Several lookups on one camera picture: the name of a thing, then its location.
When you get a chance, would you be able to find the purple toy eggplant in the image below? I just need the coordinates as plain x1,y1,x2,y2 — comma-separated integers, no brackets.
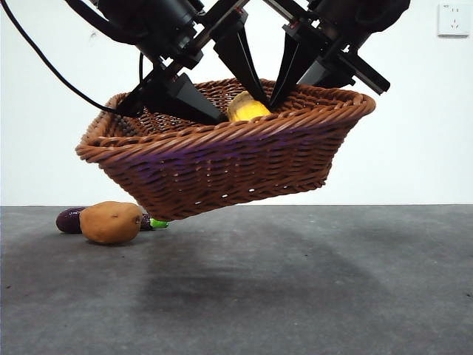
55,206,171,234

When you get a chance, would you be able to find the white wall socket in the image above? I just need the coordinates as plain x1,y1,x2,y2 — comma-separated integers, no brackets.
438,2,471,38

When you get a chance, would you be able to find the brown toy potato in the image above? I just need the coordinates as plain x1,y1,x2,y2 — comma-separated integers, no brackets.
79,201,143,245

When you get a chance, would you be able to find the yellow ribbed toy vegetable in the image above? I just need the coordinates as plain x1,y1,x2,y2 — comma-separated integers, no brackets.
226,91,273,122

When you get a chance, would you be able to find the brown wicker basket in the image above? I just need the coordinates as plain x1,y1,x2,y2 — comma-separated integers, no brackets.
75,78,377,222

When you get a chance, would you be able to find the black cable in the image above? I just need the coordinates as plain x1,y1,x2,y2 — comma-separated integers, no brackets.
0,0,119,113

